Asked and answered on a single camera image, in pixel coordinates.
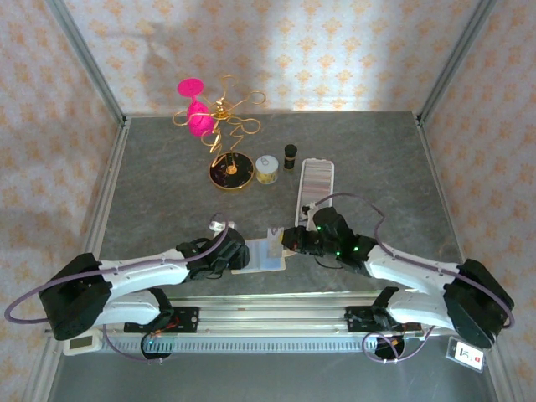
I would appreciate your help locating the beige card holder wallet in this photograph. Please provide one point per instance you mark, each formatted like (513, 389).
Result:
(259, 261)

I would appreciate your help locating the white credit card grey print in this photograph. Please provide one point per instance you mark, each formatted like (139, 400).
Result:
(274, 243)

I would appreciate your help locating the clear plastic card tray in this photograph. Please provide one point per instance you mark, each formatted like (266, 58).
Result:
(316, 180)

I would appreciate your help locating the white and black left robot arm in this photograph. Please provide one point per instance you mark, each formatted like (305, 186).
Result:
(142, 276)

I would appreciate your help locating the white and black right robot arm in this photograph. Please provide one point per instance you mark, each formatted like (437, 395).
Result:
(414, 272)

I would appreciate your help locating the small yellow jar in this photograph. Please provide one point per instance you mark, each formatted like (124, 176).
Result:
(266, 167)

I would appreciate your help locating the small black bottle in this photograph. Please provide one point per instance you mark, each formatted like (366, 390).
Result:
(290, 157)

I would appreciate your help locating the white label badge red mark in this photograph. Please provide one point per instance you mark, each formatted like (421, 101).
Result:
(465, 355)

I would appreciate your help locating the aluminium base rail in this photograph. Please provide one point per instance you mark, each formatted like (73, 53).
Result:
(272, 318)

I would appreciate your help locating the aluminium table edge rail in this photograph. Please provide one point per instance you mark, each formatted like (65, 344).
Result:
(440, 188)
(108, 176)

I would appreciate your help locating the aluminium frame post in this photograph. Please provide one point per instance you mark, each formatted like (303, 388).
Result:
(84, 54)
(459, 54)

